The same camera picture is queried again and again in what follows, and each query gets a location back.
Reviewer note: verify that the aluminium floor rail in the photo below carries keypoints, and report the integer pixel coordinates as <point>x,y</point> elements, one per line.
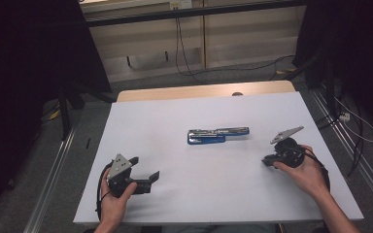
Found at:
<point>50,181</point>
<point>366,166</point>

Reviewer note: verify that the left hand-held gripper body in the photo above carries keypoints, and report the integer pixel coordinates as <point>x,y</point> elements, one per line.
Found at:
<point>119,166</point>

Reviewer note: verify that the person's right hand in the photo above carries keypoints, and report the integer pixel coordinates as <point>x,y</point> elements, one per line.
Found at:
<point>306,176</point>

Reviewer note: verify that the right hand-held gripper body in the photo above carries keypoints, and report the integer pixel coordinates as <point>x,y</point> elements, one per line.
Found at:
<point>288,152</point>

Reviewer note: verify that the black curtain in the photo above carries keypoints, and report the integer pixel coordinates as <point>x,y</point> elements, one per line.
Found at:
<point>362,48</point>
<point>19,64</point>

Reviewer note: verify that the black metal crossbar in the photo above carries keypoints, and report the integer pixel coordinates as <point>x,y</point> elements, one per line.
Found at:
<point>191,13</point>

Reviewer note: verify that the person's grey trousers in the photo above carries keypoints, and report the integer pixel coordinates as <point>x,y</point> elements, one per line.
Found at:
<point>220,229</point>

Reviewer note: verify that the black metal stand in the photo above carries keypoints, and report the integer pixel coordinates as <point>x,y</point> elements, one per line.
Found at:
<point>65,116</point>
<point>328,84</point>

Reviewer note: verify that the blue stapler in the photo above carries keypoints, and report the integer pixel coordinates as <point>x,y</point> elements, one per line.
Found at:
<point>213,136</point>

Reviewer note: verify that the person's left hand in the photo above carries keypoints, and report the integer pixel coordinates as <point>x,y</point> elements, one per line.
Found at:
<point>113,207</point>

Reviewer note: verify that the wooden table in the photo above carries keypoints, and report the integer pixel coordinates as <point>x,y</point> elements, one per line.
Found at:
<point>181,92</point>

